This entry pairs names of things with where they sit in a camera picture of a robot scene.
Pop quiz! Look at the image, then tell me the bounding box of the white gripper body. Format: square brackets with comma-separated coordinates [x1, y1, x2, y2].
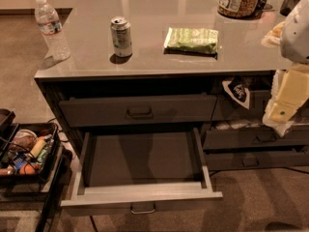
[263, 63, 309, 136]

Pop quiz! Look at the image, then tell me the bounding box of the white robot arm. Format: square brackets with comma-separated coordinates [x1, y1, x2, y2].
[263, 0, 309, 136]

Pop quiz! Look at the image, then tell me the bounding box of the white cloth in drawer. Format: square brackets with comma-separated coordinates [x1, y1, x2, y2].
[214, 119, 262, 131]

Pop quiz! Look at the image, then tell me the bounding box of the grey drawer cabinet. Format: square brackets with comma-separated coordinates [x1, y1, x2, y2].
[33, 0, 309, 218]

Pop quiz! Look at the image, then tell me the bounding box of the black white pennant cloth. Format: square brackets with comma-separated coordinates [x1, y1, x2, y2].
[222, 75, 250, 109]

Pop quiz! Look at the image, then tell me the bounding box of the green snack bag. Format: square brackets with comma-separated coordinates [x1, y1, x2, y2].
[164, 28, 218, 55]

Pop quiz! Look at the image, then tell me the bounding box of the silver soda can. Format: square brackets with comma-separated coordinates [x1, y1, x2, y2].
[110, 16, 132, 57]

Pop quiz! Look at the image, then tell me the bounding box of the clear plastic water bottle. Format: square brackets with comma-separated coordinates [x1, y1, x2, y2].
[35, 0, 70, 61]

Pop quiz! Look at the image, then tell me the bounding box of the yellow mustard bottle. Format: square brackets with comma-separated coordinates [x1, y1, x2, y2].
[28, 135, 51, 159]

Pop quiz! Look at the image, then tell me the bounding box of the black bin of objects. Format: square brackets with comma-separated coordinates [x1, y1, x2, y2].
[0, 123, 60, 183]

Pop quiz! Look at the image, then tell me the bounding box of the orange ball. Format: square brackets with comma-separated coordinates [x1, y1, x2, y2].
[19, 163, 36, 175]

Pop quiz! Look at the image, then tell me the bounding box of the black floor cable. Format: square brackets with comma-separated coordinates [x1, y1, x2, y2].
[89, 215, 99, 232]

